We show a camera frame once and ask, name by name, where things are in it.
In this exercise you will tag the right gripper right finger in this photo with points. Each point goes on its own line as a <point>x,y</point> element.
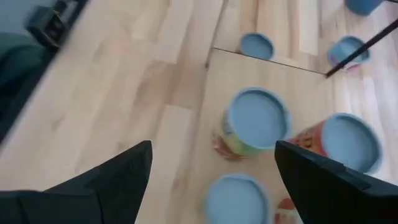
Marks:
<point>326,196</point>

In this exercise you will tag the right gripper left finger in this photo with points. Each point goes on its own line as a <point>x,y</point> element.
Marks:
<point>93,199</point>

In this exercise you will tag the white mixed fruit can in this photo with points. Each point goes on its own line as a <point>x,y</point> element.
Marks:
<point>351,141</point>

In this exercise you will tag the green sliced peaches can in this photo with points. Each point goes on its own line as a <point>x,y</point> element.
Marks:
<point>236,202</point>

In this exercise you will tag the green spaghetti sauce can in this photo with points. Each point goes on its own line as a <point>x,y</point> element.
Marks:
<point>258,118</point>

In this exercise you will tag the teal and red salmon can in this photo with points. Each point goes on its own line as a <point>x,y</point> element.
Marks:
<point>346,51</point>

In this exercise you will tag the yellow pineapple rings can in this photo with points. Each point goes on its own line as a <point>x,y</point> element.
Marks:
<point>257,46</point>

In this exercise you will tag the yellow and blue peas can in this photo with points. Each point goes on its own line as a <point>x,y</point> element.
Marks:
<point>362,4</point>

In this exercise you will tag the black clamp device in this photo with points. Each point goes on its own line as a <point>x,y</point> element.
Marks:
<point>46,28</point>

